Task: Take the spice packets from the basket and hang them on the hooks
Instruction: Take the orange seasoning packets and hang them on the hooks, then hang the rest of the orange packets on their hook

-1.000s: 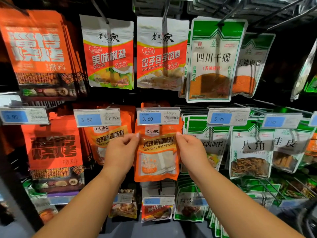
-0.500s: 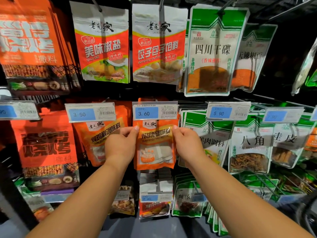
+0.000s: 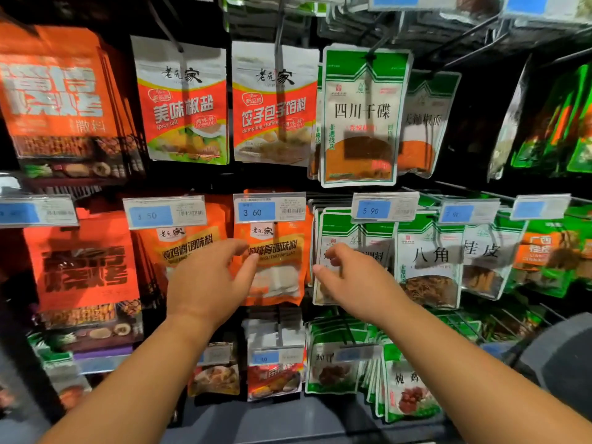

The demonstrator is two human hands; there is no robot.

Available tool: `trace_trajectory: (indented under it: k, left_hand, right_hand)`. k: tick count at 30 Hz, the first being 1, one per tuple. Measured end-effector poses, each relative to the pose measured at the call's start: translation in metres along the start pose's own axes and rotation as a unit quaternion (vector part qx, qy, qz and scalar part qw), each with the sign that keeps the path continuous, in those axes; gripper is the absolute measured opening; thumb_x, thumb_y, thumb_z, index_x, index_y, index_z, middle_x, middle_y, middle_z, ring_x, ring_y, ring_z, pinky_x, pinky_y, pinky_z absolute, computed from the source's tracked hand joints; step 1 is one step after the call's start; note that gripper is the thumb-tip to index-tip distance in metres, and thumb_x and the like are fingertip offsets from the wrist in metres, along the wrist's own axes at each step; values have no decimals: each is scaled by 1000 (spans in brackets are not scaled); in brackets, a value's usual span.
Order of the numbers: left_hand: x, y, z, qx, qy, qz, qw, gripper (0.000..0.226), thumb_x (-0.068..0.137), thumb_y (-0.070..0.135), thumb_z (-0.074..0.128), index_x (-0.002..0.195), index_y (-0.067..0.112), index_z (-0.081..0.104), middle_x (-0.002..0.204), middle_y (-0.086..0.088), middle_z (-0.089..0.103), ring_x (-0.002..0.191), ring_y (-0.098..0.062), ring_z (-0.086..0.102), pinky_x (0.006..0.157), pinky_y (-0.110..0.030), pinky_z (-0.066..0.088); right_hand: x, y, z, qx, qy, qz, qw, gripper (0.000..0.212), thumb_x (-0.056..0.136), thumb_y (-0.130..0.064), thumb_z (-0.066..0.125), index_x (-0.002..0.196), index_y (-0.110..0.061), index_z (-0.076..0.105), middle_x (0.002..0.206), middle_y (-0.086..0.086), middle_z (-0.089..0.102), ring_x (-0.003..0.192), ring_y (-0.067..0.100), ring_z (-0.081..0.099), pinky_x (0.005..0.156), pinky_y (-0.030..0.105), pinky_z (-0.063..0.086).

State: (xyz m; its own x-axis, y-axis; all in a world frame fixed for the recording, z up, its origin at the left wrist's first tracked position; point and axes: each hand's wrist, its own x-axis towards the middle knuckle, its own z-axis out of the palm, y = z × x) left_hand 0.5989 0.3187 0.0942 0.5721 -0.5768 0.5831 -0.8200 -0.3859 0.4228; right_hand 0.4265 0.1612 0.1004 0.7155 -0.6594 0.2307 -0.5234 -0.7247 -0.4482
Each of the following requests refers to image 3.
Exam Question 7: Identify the person's right forearm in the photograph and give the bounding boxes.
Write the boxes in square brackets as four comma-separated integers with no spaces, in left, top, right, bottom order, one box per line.
[370,295,592,444]

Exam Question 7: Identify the clear brown-spice packets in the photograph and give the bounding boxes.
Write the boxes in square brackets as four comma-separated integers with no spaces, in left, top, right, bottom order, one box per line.
[395,212,464,311]

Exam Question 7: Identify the black shopping basket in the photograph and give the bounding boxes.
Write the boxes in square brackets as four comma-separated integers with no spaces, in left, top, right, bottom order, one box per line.
[481,314,592,444]

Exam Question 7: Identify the green orange Guangxi cinnamon bags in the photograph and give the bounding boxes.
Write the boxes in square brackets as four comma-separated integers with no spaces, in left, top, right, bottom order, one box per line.
[509,217,592,298]

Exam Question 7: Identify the clear white-slice packets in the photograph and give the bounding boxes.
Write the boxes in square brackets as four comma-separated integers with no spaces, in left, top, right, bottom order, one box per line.
[487,55,534,182]

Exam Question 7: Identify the row of green white packets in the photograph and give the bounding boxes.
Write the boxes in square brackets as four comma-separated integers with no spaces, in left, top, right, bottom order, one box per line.
[365,310,547,424]

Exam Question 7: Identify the green white-slice packets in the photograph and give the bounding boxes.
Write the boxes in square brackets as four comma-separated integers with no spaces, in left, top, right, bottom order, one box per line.
[511,64,592,176]

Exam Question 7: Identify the person's right hand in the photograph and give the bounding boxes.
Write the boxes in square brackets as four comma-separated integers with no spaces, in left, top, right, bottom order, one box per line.
[313,242,409,326]

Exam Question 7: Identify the row of clear green-top packets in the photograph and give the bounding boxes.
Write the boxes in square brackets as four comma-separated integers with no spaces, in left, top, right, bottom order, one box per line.
[305,319,372,397]

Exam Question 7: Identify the person's left forearm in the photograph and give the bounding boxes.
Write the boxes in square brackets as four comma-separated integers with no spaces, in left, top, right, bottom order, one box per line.
[37,319,223,444]

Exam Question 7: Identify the orange seasoning packet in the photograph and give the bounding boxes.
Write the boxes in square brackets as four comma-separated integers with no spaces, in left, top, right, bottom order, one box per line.
[231,217,312,307]

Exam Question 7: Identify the white red-label packets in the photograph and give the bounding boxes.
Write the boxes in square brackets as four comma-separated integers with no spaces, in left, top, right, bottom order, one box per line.
[231,41,321,168]
[131,35,231,167]

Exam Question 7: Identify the orange bold-print packets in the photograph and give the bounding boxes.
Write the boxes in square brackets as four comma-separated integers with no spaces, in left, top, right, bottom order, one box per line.
[0,23,146,182]

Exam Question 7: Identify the person's left hand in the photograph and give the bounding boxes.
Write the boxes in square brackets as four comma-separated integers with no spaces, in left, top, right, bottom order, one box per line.
[166,238,262,335]

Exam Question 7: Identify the clear orange powder packets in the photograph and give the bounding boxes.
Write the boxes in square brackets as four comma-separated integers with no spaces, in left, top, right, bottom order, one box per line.
[314,46,414,189]

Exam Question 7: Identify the clear cinnamon packets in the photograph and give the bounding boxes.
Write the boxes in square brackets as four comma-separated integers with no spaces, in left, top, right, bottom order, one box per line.
[459,215,529,300]

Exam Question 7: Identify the clear chili powder packets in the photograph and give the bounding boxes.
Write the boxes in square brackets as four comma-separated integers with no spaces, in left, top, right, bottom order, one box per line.
[398,69,463,179]

